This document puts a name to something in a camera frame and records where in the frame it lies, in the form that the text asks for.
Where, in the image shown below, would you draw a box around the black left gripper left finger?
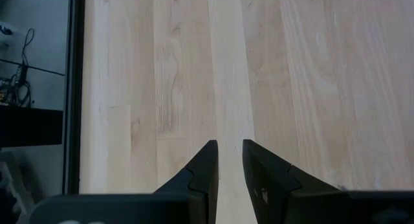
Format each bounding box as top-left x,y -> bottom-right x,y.
153,139 -> 219,224

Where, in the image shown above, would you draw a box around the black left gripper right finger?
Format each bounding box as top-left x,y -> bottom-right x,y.
242,139 -> 351,224

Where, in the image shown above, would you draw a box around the black low shelf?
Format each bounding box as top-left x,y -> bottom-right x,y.
0,104 -> 64,148

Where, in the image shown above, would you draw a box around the black table edge frame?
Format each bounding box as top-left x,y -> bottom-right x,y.
61,0 -> 87,195

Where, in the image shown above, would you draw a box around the black floor cables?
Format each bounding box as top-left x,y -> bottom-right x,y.
0,27 -> 36,107

